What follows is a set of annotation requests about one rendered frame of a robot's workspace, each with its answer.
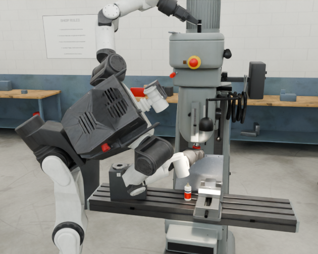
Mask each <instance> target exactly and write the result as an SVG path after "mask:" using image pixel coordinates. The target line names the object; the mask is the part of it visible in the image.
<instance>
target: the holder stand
mask: <svg viewBox="0 0 318 254"><path fill-rule="evenodd" d="M132 164H133V163H131V164H126V163H115V164H112V165H111V167H110V170H109V183H110V199H111V200H124V199H146V195H147V185H144V186H145V188H146V189H145V191H144V192H142V193H140V194H138V195H135V196H131V195H130V194H129V193H128V192H127V190H128V188H127V187H126V186H125V183H124V180H123V178H122V176H121V174H120V171H121V170H122V169H123V168H124V167H125V166H129V165H132Z"/></svg>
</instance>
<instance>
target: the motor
mask: <svg viewBox="0 0 318 254"><path fill-rule="evenodd" d="M186 9H188V10H189V11H191V12H190V15H192V16H193V17H194V18H195V19H197V20H202V25H201V32H202V33H219V32H220V30H219V29H220V16H221V0H186ZM186 29H187V30H186V33H197V25H193V24H190V23H188V22H186Z"/></svg>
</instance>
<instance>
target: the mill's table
mask: <svg viewBox="0 0 318 254"><path fill-rule="evenodd" d="M184 191H185V190H181V189H170V188H158V187H147V195H146V199H124V200H111V199H110V184H109V183H102V184H101V185H100V186H99V187H98V188H97V189H96V190H95V191H94V193H93V194H92V195H91V196H90V197H89V198H88V199H87V209H88V210H90V211H98V212H107V213H117V214H126V215H135V216H144V217H154V218H163V219H172V220H181V221H190V222H200V223H209V224H218V225H228V226H237V227H246V228H255V229H264V230H273V231H283V232H292V233H295V232H299V224H300V221H299V219H298V216H297V214H296V211H295V209H294V206H293V204H292V202H291V201H289V199H279V198H267V197H256V196H245V195H234V194H223V204H222V214H221V221H211V220H203V219H195V218H193V213H194V209H195V205H196V201H197V198H198V191H191V200H189V201H186V200H185V199H184Z"/></svg>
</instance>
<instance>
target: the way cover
mask: <svg viewBox="0 0 318 254"><path fill-rule="evenodd" d="M223 165H224V156H223V155H211V154H205V157H204V158H202V159H201V160H198V161H197V162H195V164H193V165H192V166H191V167H190V168H189V169H188V171H189V175H188V176H187V177H184V178H177V176H176V184H175V189H181V190H185V186H186V185H187V183H189V185H190V186H191V190H192V191H198V189H199V186H200V182H201V179H206V178H211V179H216V181H222V188H223ZM195 189H196V190H195Z"/></svg>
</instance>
